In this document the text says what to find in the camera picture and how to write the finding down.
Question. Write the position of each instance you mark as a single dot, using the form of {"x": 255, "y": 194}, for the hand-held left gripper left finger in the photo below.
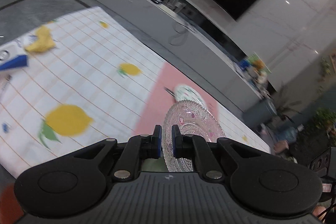
{"x": 157, "y": 142}

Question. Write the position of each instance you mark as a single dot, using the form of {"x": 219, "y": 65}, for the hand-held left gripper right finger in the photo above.
{"x": 175, "y": 142}

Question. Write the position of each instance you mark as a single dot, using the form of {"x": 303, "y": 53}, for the clear glass plate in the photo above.
{"x": 194, "y": 124}

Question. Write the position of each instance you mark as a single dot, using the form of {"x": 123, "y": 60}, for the white printed ceramic plate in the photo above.
{"x": 186, "y": 92}

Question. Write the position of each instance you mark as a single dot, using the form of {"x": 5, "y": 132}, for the pink placemat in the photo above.
{"x": 157, "y": 98}

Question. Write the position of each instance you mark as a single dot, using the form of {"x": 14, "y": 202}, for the bushy leafy plant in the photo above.
{"x": 324, "y": 119}

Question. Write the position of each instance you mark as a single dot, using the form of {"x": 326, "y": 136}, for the large water bottle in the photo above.
{"x": 288, "y": 133}

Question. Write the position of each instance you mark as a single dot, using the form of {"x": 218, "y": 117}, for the pink bag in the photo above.
{"x": 281, "y": 146}

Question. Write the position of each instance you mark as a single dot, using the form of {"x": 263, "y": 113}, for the long-leaf potted plant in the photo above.
{"x": 287, "y": 104}

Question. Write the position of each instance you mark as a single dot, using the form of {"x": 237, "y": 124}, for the grey trash can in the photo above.
{"x": 258, "y": 113}

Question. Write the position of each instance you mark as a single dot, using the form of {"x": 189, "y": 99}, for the hanging vine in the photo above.
{"x": 325, "y": 67}

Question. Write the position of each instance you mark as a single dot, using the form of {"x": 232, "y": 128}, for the white checked lemon tablecloth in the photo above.
{"x": 92, "y": 56}

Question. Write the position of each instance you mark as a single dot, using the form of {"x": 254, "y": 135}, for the grey television cabinet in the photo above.
{"x": 157, "y": 29}

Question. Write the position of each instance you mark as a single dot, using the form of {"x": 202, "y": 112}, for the teddy bear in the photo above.
{"x": 258, "y": 64}

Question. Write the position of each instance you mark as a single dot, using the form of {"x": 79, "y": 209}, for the white router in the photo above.
{"x": 173, "y": 2}

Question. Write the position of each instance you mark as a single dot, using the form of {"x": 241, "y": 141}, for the blue binder clip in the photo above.
{"x": 5, "y": 127}

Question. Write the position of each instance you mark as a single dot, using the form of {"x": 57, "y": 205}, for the yellow cloth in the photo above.
{"x": 42, "y": 41}

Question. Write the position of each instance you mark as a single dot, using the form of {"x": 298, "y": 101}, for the red clothing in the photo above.
{"x": 8, "y": 203}

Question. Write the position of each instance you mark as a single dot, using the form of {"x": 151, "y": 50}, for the blue and white box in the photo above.
{"x": 15, "y": 62}

